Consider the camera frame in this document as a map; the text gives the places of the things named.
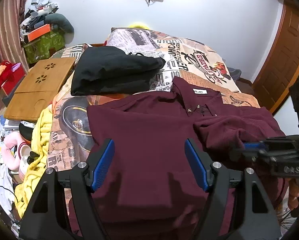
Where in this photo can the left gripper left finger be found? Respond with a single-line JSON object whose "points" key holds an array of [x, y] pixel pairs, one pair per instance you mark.
{"points": [[98, 165]]}

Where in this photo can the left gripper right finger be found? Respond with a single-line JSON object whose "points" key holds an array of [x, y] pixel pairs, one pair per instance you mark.
{"points": [[200, 164]]}

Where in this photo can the maroon button-up shirt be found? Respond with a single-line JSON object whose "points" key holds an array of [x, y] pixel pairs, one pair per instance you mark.
{"points": [[150, 191]]}

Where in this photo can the right hand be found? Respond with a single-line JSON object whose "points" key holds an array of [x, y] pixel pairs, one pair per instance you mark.
{"points": [[293, 201]]}

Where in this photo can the newspaper print blanket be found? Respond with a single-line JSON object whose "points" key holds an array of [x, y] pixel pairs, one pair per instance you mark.
{"points": [[70, 138]]}

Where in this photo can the wooden door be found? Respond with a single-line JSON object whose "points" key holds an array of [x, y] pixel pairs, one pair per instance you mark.
{"points": [[281, 67]]}

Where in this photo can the pink plush toy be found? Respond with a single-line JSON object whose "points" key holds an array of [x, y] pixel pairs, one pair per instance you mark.
{"points": [[15, 152]]}

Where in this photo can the bamboo lap desk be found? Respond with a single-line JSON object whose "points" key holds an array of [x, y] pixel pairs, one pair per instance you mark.
{"points": [[38, 88]]}

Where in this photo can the grey backpack on floor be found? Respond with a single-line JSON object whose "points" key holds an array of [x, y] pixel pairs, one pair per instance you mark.
{"points": [[234, 73]]}

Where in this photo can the red plush toy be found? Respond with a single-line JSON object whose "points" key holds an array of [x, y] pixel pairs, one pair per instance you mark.
{"points": [[10, 75]]}

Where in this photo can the yellow pillow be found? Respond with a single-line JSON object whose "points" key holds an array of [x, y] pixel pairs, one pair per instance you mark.
{"points": [[139, 26]]}

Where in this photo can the orange box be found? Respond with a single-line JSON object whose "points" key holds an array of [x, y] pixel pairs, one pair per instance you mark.
{"points": [[38, 32]]}

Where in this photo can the grey neck pillow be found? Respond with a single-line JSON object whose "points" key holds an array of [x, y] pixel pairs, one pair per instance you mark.
{"points": [[61, 21]]}

